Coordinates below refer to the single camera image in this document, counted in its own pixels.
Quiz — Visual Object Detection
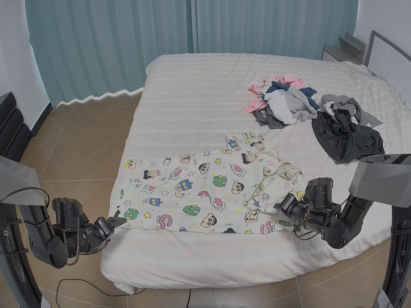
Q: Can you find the black garment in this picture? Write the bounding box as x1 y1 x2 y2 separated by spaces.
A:
311 109 385 164

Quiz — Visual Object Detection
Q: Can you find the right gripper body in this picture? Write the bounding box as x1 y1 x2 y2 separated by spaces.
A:
273 193 309 224

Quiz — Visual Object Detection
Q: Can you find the grey garment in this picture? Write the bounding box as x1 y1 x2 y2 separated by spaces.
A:
320 94 387 132

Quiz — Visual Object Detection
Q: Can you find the bed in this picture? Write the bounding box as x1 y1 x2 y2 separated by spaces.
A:
100 30 411 296

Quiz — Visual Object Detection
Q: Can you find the grey bedside table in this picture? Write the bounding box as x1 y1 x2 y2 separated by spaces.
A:
322 33 366 65

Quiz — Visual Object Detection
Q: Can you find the white printed pyjama top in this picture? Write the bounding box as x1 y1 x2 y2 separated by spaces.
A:
114 132 305 236

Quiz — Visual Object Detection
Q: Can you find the black cable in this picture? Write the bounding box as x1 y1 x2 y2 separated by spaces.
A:
55 279 193 308

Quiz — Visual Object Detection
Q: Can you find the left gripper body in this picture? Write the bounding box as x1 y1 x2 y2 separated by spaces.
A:
85 216 114 246

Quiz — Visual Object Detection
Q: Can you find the blue-green curtain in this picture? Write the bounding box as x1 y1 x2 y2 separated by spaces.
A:
25 0 200 107
190 0 359 64

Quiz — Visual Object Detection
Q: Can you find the pile of clothes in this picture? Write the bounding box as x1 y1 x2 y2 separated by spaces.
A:
243 73 320 130

